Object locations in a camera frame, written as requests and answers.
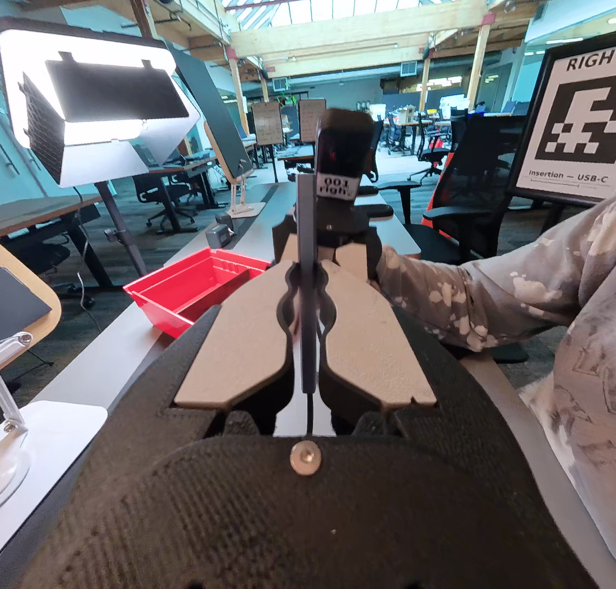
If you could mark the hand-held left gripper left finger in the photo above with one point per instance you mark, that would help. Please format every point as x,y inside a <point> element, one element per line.
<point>236,353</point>

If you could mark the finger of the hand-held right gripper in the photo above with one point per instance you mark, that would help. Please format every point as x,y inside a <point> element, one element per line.
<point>290,250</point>
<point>353,262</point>

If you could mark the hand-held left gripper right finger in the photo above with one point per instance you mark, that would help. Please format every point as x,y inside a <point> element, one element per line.
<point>375,353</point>

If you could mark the red plastic bin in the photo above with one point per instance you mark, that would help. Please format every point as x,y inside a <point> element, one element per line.
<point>192,290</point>

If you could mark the person's right forearm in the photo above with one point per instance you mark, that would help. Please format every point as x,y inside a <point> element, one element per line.
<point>481,290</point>

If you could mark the standing whiteboard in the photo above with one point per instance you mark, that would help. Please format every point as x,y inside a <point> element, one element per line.
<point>312,120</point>
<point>267,122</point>

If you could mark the white folding board stand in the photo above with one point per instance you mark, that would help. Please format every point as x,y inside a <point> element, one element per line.
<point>245,209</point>
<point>57,430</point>

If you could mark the grey power adapter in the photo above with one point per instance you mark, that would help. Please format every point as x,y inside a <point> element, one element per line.
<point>219,236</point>

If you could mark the red office chair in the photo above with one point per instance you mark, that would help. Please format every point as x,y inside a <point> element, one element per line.
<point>440,175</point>

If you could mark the black mesh office chair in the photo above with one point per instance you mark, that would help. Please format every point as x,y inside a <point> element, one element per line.
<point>471,185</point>

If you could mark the black light stand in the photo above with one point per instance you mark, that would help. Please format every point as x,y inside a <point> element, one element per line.
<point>120,233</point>

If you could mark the person's speckled sweatshirt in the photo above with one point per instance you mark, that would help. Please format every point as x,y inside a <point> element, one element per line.
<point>587,406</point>

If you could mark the framed marker sign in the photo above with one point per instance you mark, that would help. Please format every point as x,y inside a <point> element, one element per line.
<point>568,117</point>

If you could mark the studio light panel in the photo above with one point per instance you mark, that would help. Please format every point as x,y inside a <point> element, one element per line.
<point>29,69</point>

